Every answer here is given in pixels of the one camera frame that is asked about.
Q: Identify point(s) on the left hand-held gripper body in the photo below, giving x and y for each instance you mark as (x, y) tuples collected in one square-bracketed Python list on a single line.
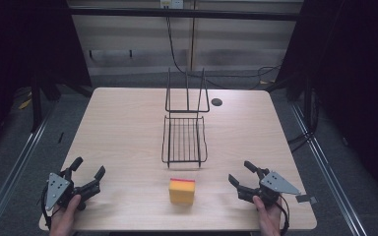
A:
[(59, 190)]

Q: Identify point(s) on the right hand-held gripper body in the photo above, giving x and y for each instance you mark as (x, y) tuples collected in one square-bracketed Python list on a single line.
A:
[(269, 188)]

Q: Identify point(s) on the yellow box with red edge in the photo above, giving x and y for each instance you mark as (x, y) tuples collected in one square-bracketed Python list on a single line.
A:
[(181, 191)]

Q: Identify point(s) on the person's left hand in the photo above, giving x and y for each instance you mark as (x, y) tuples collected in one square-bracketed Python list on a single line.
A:
[(65, 216)]

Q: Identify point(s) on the person's right hand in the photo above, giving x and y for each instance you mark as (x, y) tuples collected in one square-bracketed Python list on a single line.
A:
[(267, 217)]

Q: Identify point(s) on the grey tape tab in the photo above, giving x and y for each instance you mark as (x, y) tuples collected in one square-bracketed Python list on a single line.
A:
[(306, 198)]

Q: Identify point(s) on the black metal stand leg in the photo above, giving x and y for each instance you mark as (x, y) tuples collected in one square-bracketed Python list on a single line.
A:
[(308, 98), (36, 105)]

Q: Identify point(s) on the dark curtain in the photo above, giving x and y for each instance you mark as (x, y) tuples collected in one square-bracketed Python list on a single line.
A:
[(29, 49), (351, 82)]

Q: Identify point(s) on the aluminium floor rail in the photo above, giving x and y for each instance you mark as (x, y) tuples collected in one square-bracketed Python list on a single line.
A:
[(334, 177), (10, 177)]

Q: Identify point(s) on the black metal frame bar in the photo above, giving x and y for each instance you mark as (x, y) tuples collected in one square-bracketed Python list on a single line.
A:
[(183, 13)]

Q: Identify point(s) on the white wall socket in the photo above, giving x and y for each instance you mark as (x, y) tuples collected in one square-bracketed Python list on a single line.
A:
[(171, 3)]

